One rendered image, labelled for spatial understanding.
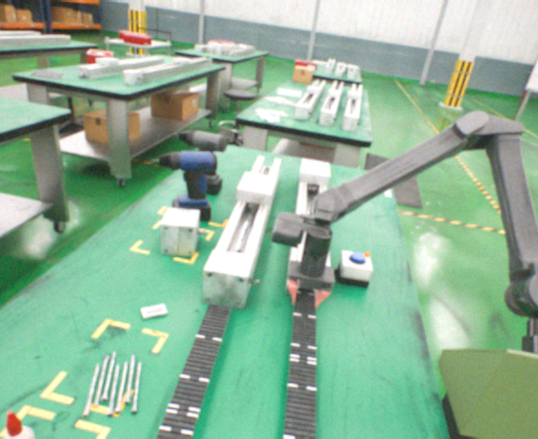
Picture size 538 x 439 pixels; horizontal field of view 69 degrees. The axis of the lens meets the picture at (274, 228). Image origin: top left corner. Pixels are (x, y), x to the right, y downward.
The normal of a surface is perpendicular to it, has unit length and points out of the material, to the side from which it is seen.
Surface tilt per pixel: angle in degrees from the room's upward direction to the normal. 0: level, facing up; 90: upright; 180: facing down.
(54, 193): 90
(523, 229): 46
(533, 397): 90
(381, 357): 0
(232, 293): 90
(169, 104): 89
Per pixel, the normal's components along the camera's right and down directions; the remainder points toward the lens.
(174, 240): 0.06, 0.48
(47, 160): -0.18, 0.45
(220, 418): 0.13, -0.87
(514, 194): -0.13, -0.31
